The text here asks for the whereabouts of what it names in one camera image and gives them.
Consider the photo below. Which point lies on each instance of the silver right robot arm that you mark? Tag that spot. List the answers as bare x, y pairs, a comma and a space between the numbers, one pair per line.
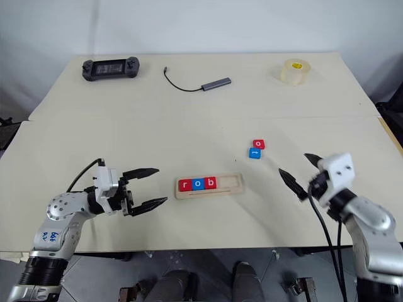
370, 232

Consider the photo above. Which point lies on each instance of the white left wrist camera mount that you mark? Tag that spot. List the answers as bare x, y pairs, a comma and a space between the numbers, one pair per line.
105, 184

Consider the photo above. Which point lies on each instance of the black equipment at table side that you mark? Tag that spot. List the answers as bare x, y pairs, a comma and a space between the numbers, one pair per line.
7, 129
390, 110

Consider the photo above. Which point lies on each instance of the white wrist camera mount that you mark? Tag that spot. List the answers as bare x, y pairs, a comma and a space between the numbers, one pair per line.
105, 184
338, 176

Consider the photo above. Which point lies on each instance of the blue letter t block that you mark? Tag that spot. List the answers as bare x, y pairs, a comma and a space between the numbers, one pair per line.
255, 153

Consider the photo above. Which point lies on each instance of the red letter b block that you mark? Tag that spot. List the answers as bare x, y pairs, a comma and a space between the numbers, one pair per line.
210, 182

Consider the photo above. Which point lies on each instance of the red letter r block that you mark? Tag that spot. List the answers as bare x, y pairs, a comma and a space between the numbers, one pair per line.
184, 185

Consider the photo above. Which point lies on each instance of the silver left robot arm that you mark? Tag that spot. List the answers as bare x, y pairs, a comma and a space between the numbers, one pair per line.
60, 220

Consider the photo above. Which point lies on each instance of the blue letter o block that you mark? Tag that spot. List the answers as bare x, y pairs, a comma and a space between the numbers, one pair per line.
198, 184

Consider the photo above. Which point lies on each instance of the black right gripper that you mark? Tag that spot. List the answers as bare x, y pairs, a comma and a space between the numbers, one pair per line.
318, 184

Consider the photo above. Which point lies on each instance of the black handheld game controller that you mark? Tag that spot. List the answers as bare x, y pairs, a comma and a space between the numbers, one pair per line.
111, 68

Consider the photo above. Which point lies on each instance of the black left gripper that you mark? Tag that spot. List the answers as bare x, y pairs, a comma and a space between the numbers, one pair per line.
123, 197

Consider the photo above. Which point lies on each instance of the wooden letter tray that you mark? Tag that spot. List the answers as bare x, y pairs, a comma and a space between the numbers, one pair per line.
210, 186

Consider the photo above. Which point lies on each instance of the red letter o block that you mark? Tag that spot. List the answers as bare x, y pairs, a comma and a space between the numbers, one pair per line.
258, 143

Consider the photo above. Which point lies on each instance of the dark rounded robot foot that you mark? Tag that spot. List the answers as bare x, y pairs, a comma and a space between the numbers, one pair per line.
176, 286
248, 283

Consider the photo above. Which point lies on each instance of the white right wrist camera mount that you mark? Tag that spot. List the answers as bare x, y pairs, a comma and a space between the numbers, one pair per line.
338, 176

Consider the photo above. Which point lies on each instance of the clear tape roll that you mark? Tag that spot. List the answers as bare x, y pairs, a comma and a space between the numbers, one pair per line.
295, 71

